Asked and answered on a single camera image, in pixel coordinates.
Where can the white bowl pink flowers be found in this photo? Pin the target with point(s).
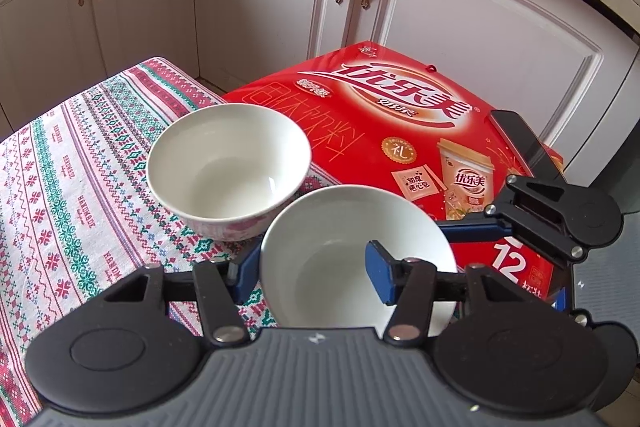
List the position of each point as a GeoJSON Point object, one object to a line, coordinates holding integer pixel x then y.
{"type": "Point", "coordinates": [227, 170]}

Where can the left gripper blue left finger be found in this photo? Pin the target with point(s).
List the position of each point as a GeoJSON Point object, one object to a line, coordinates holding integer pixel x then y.
{"type": "Point", "coordinates": [220, 287]}

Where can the white kitchen cabinets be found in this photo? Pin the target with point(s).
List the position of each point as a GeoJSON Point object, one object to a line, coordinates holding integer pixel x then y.
{"type": "Point", "coordinates": [569, 67]}

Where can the red drink carton box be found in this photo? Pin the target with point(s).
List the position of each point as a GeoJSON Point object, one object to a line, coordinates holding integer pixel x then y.
{"type": "Point", "coordinates": [375, 117]}

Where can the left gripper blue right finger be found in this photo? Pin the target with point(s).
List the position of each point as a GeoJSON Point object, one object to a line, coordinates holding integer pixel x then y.
{"type": "Point", "coordinates": [408, 287]}

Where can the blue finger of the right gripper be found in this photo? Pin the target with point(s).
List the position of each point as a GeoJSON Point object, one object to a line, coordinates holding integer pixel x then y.
{"type": "Point", "coordinates": [475, 228]}

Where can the patterned red green tablecloth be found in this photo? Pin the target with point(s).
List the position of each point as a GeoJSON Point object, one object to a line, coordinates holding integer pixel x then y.
{"type": "Point", "coordinates": [77, 214]}

